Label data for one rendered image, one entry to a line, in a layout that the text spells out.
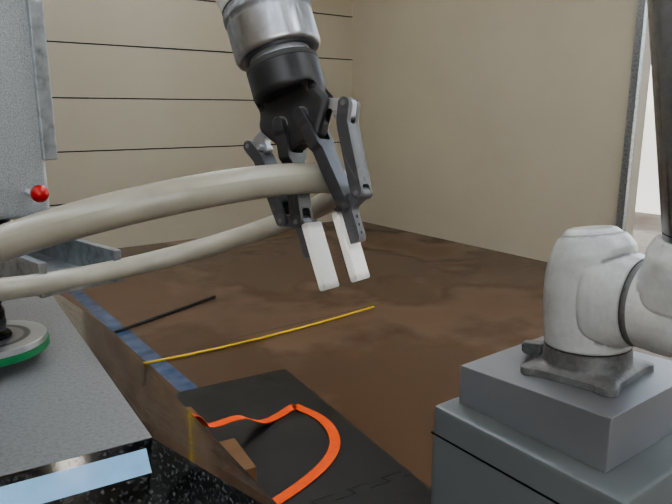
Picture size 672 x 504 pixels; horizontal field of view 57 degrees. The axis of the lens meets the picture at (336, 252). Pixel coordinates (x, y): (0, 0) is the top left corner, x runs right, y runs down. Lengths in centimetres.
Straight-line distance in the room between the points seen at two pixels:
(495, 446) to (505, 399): 9
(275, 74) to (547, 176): 548
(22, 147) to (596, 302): 105
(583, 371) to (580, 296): 14
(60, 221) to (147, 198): 7
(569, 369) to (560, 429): 11
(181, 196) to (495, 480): 87
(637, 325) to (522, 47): 527
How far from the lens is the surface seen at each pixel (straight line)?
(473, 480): 127
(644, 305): 109
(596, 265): 114
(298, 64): 62
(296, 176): 58
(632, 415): 116
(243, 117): 720
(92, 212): 53
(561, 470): 113
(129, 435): 107
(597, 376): 120
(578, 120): 586
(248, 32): 64
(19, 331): 144
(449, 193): 682
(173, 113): 685
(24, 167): 129
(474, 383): 126
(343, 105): 60
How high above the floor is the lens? 136
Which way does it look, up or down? 13 degrees down
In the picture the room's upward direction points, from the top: straight up
